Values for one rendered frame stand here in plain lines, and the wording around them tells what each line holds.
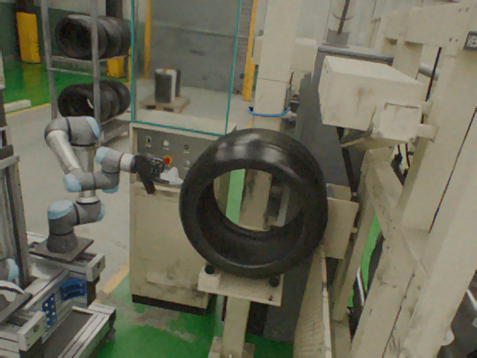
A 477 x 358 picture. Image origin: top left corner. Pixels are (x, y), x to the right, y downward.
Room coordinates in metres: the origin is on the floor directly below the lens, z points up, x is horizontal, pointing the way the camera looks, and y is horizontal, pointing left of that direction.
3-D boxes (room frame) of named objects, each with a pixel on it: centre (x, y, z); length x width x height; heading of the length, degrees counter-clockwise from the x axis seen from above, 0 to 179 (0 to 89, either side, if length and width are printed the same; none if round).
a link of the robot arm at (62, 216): (1.75, 0.89, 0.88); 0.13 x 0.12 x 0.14; 130
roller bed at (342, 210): (1.79, -0.44, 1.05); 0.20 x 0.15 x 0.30; 175
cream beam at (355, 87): (1.45, -0.33, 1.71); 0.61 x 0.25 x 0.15; 175
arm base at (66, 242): (1.74, 0.90, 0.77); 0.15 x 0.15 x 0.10
